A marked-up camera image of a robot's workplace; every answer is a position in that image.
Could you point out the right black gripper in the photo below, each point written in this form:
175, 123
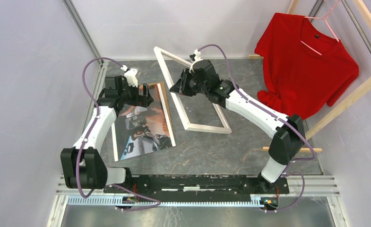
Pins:
186, 91

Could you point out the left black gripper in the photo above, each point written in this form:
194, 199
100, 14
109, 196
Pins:
144, 100

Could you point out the brown cardboard backing board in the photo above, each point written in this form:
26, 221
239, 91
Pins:
157, 116

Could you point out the colour photo print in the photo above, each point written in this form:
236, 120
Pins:
138, 147

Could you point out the white wooden picture frame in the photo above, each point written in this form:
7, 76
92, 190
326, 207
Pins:
188, 126

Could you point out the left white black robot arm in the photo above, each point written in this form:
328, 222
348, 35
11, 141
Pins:
82, 165

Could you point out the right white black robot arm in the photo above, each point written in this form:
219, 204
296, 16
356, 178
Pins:
286, 132

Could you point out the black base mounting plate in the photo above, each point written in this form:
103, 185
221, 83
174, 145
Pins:
203, 188

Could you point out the red t-shirt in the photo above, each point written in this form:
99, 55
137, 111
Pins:
304, 69

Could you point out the wooden clothes rack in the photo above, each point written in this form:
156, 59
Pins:
345, 103

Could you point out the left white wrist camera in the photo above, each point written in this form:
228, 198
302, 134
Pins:
129, 78

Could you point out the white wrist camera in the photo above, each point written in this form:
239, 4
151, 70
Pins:
129, 78
195, 57

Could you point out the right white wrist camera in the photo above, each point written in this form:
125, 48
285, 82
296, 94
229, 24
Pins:
195, 57

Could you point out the aluminium rail frame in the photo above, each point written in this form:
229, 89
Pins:
313, 186

